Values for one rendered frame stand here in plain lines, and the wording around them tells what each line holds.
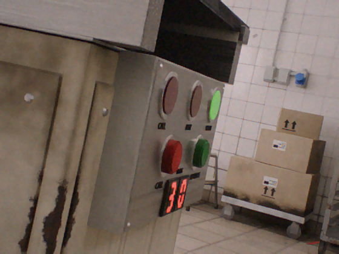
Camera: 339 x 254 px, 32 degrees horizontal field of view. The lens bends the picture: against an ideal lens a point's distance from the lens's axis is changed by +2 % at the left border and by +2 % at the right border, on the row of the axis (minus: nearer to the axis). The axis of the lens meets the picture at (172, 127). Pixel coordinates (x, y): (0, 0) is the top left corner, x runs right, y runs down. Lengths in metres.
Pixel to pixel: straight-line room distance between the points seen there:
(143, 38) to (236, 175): 3.92
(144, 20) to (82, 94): 0.07
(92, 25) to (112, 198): 0.13
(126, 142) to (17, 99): 0.08
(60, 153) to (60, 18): 0.10
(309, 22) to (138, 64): 4.34
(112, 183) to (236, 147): 4.39
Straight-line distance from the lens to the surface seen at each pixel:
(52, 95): 0.41
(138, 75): 0.44
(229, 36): 0.68
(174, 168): 0.50
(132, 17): 0.40
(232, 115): 4.84
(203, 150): 0.58
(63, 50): 0.41
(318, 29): 4.73
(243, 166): 4.28
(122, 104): 0.44
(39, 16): 0.44
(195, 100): 0.54
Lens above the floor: 0.81
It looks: 3 degrees down
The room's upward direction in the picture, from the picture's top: 12 degrees clockwise
